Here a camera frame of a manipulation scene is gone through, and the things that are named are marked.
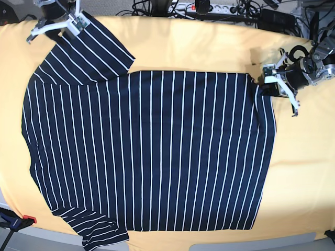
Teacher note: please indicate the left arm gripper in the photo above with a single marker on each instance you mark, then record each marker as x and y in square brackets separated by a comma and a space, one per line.
[269, 86]

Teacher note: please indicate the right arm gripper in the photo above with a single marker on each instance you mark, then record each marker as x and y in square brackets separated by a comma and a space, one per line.
[69, 27]

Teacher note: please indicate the navy white-striped T-shirt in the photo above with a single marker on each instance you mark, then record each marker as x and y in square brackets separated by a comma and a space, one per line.
[113, 151]

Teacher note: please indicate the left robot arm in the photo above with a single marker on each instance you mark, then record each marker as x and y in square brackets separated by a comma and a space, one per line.
[299, 68]

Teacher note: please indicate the black power adapter brick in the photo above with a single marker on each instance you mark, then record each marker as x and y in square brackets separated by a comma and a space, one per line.
[275, 21]

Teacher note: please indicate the white power strip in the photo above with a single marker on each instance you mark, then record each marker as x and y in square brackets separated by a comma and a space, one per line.
[214, 9]

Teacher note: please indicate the yellow table cloth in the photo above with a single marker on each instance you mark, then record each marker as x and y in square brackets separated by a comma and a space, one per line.
[298, 196]

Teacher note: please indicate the black clamp right corner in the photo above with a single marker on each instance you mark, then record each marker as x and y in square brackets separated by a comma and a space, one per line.
[330, 234]

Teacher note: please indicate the blue red table clamp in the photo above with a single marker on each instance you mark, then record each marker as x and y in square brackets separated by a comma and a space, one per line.
[10, 220]

